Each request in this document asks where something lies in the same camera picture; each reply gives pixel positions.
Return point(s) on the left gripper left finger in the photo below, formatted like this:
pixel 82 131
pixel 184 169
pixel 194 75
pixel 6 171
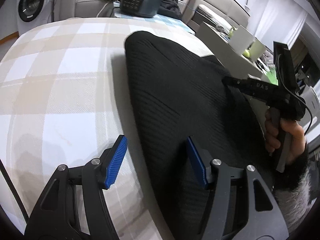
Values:
pixel 111 161

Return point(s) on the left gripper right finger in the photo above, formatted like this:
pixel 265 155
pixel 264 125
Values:
pixel 200 160

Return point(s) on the black knit sweater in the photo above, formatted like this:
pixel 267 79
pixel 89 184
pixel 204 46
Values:
pixel 176 94

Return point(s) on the person right hand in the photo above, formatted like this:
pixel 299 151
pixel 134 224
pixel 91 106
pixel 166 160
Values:
pixel 298 142

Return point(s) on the green tissue pack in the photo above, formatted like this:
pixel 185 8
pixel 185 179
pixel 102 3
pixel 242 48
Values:
pixel 272 78

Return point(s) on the white storage box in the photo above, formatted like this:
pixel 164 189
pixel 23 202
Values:
pixel 244 43

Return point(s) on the checkered teal tablecloth box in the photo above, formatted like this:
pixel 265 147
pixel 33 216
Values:
pixel 164 20

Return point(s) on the dark electric pressure cooker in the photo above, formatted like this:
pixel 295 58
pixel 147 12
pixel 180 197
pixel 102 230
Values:
pixel 140 8

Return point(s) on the beige sofa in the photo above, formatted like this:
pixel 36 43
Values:
pixel 194 12

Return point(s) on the white washing machine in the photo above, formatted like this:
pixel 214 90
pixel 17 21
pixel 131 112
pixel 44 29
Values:
pixel 32 13

